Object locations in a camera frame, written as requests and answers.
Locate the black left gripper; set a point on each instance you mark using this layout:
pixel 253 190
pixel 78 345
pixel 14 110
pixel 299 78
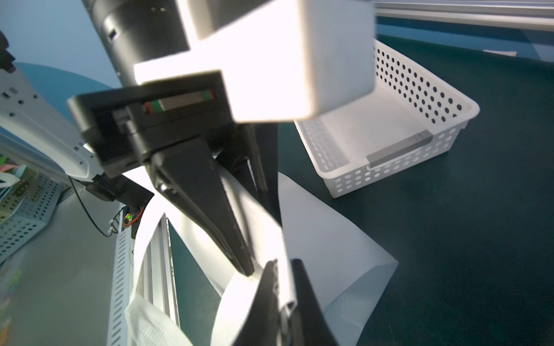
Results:
pixel 178 144

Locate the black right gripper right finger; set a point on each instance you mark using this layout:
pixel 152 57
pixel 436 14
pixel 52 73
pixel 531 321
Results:
pixel 308 325

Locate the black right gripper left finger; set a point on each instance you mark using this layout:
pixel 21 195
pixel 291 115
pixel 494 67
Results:
pixel 261 326

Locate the white insulated delivery bag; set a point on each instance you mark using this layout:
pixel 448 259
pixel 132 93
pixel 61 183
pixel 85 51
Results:
pixel 347 269

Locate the white perforated plastic basket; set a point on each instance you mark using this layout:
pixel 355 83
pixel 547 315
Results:
pixel 411 116

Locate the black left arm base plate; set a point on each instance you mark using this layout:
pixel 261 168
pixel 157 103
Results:
pixel 121 189

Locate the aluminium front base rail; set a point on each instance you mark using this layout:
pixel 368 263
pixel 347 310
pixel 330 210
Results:
pixel 156 280

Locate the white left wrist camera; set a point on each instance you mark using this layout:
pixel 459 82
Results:
pixel 279 60

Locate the aluminium back table rail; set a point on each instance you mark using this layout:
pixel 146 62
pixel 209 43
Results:
pixel 523 15

